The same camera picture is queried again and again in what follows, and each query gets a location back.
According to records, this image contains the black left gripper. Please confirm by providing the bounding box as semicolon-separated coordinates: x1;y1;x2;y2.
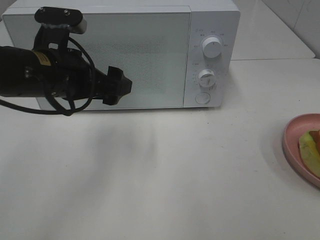
49;48;132;106

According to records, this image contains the white microwave door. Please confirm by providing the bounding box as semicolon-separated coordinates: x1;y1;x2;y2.
0;6;191;116

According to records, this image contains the white timer knob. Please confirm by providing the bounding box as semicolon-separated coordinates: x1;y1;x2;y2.
197;69;216;88

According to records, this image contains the pink round plate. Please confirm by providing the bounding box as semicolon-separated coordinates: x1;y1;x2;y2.
282;113;320;189

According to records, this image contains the sandwich with lettuce and cheese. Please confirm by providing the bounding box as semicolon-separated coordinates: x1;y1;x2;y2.
298;129;320;178

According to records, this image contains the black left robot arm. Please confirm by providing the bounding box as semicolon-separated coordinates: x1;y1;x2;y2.
0;46;132;106

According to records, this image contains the white microwave oven body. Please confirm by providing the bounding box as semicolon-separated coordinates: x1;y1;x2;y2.
2;0;241;110

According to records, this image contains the upper white power knob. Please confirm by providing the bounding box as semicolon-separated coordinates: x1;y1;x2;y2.
202;36;222;59

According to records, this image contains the left grey wrist camera bracket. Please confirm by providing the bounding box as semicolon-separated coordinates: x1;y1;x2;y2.
33;6;87;52

